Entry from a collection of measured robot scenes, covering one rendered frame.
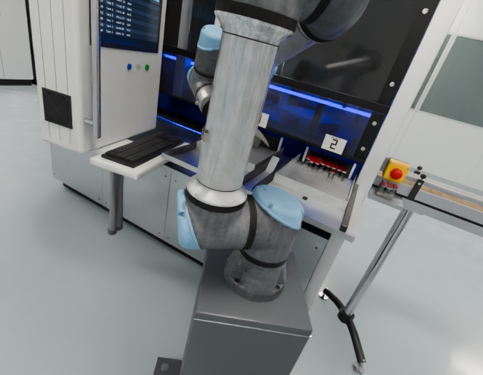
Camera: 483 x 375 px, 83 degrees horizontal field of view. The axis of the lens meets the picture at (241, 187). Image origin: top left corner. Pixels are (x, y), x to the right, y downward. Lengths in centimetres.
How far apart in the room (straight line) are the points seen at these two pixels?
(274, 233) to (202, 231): 14
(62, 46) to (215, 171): 77
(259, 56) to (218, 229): 29
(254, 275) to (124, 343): 99
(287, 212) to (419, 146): 540
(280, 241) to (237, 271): 13
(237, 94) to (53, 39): 80
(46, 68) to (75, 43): 15
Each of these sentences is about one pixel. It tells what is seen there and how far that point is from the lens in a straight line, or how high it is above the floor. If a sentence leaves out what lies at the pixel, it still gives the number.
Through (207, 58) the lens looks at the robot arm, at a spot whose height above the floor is 123.
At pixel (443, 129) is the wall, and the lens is 586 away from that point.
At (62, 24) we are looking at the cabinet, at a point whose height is 121.
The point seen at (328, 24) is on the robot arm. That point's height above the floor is 132.
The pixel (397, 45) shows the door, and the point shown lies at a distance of 115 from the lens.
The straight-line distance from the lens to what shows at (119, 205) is 167.
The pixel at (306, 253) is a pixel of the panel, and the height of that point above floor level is 49.
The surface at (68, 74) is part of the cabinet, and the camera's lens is 110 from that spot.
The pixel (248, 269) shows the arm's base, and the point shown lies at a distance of 61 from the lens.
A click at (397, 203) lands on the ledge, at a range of 123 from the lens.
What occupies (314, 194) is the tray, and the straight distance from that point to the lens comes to 95.
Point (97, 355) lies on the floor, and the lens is 149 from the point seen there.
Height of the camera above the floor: 126
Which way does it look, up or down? 26 degrees down
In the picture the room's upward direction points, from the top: 14 degrees clockwise
